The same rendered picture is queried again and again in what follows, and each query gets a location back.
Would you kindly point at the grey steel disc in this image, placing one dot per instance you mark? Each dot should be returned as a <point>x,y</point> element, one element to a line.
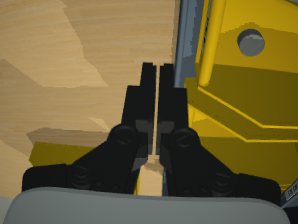
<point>250,42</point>

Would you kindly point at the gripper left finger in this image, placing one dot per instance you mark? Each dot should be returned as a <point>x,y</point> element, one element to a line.
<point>109,166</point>

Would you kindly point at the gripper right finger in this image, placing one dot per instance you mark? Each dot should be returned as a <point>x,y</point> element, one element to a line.
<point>197,172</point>

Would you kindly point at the yellow bin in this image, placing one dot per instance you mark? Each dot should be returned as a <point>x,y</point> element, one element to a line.
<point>262,88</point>
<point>49,153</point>
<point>253,156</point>
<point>283,188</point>

